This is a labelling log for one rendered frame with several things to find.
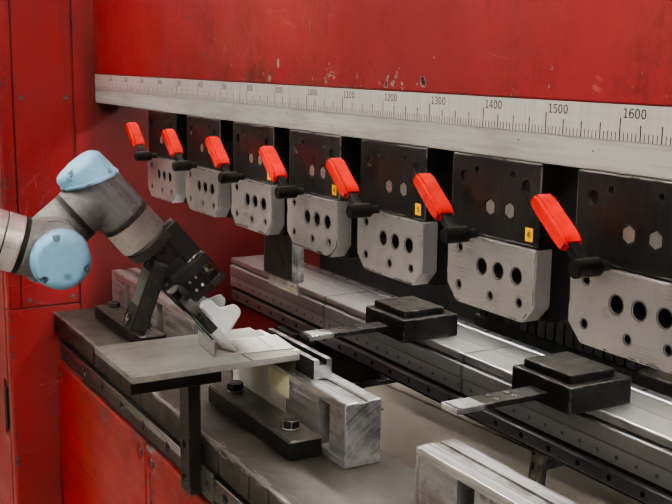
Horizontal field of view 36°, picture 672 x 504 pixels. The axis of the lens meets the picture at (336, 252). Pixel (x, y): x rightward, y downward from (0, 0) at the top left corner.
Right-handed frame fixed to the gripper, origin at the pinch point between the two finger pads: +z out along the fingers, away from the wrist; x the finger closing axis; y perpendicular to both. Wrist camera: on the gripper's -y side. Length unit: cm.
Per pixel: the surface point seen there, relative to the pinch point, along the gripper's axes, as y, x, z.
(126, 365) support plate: -12.3, -3.7, -9.3
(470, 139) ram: 32, -51, -19
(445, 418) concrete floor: 57, 205, 180
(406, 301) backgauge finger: 28.1, 4.8, 20.2
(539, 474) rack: 55, 124, 167
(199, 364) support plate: -4.7, -7.1, -2.9
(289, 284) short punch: 14.0, -0.4, 0.6
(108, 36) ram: 30, 75, -36
